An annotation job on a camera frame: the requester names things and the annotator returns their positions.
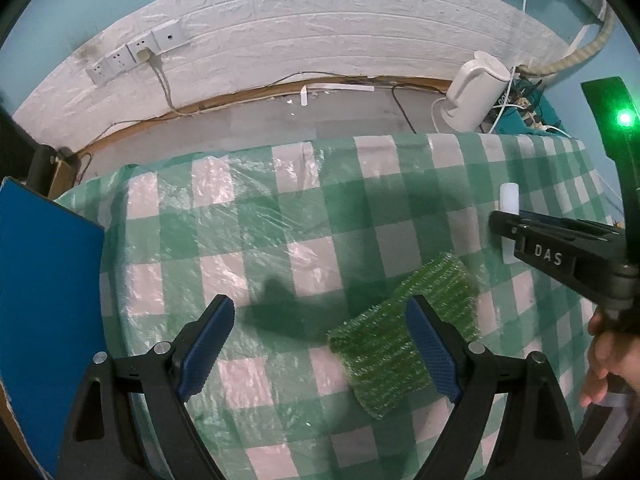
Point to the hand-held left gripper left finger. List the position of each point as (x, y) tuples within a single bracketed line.
[(207, 350)]

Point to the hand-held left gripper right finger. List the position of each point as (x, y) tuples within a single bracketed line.
[(432, 355)]

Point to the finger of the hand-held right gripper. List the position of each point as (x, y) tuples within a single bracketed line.
[(550, 260), (575, 225)]

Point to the green sponge cloth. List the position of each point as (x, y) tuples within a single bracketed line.
[(375, 355)]

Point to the blue board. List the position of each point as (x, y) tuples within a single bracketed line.
[(45, 285)]

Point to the person's right hand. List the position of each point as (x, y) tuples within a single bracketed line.
[(620, 355)]

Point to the white plastic bar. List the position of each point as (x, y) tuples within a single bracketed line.
[(509, 197)]

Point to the teal storage box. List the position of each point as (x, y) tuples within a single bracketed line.
[(552, 120)]

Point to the green checked tablecloth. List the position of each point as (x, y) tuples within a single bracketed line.
[(280, 220)]

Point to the white electric kettle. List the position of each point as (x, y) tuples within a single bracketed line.
[(475, 90)]

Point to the black stand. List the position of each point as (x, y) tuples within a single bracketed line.
[(40, 170)]

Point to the long white trim strip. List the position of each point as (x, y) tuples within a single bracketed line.
[(345, 87)]

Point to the short white trim strip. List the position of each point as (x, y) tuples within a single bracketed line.
[(304, 96)]

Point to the white wall socket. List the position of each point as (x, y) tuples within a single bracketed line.
[(119, 61), (97, 72), (170, 35), (140, 46)]

